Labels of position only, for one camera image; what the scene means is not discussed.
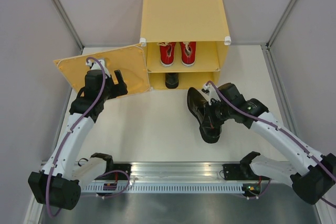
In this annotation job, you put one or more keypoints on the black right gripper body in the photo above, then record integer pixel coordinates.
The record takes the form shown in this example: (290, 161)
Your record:
(220, 112)

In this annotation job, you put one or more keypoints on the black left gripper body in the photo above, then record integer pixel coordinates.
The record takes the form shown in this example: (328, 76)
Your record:
(113, 91)

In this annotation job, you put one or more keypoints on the yellow cabinet door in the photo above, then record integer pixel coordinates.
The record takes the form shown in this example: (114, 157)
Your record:
(130, 60)

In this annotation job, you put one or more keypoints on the black patent loafer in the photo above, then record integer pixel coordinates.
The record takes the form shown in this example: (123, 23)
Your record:
(208, 117)
(171, 80)

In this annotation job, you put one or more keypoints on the red canvas sneaker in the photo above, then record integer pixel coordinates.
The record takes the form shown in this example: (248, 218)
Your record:
(188, 52)
(167, 50)

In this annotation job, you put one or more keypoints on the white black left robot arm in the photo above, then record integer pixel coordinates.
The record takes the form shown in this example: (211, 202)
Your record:
(57, 184)

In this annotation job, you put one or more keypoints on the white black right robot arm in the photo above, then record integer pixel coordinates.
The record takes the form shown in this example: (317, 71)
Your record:
(307, 171)

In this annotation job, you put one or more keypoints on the yellow plastic shoe cabinet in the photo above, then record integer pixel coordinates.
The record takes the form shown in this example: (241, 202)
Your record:
(202, 21)

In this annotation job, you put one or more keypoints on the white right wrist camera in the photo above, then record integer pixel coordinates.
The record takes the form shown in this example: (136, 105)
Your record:
(211, 92)

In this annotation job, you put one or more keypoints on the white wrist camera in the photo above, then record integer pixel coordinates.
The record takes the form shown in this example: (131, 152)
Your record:
(211, 92)
(97, 64)

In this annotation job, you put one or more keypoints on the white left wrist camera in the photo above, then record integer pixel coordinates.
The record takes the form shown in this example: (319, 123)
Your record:
(97, 64)

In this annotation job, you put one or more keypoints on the right aluminium corner post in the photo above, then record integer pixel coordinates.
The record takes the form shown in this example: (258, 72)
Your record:
(289, 8)

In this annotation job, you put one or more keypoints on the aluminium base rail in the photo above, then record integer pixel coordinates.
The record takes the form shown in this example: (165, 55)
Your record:
(185, 171)

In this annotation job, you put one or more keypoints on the white slotted cable duct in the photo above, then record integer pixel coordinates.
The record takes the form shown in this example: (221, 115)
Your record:
(165, 188)

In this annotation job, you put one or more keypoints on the aluminium corner frame post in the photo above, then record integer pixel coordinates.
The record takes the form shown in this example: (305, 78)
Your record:
(64, 16)

